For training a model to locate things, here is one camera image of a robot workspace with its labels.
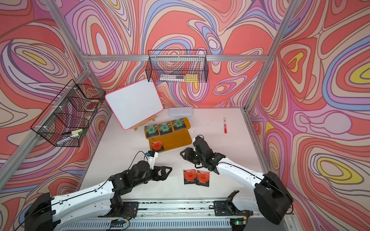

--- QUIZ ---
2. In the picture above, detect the green tea bag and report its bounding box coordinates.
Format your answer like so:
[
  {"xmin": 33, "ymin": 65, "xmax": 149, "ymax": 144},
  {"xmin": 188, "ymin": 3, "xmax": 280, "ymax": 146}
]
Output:
[
  {"xmin": 158, "ymin": 122, "xmax": 173, "ymax": 136},
  {"xmin": 144, "ymin": 125, "xmax": 160, "ymax": 138},
  {"xmin": 172, "ymin": 118, "xmax": 186, "ymax": 131}
]

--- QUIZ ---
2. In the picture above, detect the pink framed whiteboard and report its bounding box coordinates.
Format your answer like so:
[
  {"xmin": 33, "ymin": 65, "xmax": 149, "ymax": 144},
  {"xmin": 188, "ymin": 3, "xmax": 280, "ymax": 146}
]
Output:
[{"xmin": 105, "ymin": 80, "xmax": 163, "ymax": 130}]

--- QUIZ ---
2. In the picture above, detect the black wire basket left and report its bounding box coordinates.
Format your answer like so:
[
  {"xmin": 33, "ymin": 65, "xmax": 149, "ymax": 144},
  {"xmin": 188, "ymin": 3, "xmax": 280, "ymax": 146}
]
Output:
[{"xmin": 30, "ymin": 80, "xmax": 106, "ymax": 147}]

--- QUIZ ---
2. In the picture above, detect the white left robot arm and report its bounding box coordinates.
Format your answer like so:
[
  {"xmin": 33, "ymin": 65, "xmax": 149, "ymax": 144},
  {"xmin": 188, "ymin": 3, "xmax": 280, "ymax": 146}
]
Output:
[{"xmin": 24, "ymin": 161, "xmax": 172, "ymax": 231}]

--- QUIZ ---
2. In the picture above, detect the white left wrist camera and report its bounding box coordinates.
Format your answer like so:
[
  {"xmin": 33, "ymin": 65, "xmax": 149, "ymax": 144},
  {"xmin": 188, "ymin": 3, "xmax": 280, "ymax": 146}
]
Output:
[{"xmin": 146, "ymin": 150, "xmax": 158, "ymax": 170}]

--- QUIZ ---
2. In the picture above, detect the yellow wooden two-tier shelf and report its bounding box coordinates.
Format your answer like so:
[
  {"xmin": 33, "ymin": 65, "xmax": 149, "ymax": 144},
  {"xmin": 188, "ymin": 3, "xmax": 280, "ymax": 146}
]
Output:
[{"xmin": 146, "ymin": 117, "xmax": 192, "ymax": 153}]

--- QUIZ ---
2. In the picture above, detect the black wire basket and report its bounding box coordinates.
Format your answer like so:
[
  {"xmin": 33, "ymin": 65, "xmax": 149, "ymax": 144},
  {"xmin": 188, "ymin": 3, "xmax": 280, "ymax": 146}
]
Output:
[
  {"xmin": 30, "ymin": 80, "xmax": 106, "ymax": 147},
  {"xmin": 145, "ymin": 49, "xmax": 209, "ymax": 83}
]

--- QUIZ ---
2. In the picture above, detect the green marker in basket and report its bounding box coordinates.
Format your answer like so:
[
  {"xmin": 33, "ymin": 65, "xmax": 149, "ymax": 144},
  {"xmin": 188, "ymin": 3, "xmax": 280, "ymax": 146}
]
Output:
[{"xmin": 62, "ymin": 129, "xmax": 84, "ymax": 138}]

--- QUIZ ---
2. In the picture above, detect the red marker pen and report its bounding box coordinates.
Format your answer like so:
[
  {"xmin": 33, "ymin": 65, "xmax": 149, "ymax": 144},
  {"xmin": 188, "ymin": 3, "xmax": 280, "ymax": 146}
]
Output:
[{"xmin": 223, "ymin": 117, "xmax": 227, "ymax": 134}]

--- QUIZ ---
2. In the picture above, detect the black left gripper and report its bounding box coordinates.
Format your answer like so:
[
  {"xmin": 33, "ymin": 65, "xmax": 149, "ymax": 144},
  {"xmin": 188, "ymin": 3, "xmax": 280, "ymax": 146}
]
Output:
[{"xmin": 132, "ymin": 166, "xmax": 173, "ymax": 189}]

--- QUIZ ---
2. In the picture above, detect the black wire basket back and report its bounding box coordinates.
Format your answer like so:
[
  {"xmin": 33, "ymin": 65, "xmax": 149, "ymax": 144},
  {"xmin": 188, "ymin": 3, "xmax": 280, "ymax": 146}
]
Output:
[{"xmin": 145, "ymin": 49, "xmax": 209, "ymax": 83}]

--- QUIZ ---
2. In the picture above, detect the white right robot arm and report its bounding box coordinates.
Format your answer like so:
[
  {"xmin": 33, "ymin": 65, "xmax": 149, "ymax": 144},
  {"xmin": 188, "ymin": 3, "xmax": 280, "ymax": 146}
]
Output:
[{"xmin": 180, "ymin": 135, "xmax": 293, "ymax": 225}]

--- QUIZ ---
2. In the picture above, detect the white plastic pencil case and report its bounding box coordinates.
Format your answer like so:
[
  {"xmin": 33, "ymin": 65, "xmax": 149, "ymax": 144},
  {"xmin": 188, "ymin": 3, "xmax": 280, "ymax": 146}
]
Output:
[{"xmin": 168, "ymin": 107, "xmax": 194, "ymax": 117}]

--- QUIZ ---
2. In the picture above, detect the red tea bag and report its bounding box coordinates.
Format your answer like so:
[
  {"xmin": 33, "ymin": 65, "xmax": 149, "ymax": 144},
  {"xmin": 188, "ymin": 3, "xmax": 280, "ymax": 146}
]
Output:
[
  {"xmin": 183, "ymin": 169, "xmax": 197, "ymax": 184},
  {"xmin": 196, "ymin": 170, "xmax": 210, "ymax": 187},
  {"xmin": 151, "ymin": 141, "xmax": 164, "ymax": 153}
]

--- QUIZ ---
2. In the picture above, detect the wooden whiteboard easel stand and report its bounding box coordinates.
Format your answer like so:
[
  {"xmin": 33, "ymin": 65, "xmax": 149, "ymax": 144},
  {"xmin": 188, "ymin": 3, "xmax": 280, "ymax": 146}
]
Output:
[{"xmin": 132, "ymin": 115, "xmax": 156, "ymax": 131}]

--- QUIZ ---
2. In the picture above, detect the yellow sticky notes block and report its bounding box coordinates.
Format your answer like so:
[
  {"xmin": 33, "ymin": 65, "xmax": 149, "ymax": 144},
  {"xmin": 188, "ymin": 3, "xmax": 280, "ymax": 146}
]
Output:
[{"xmin": 184, "ymin": 74, "xmax": 198, "ymax": 82}]

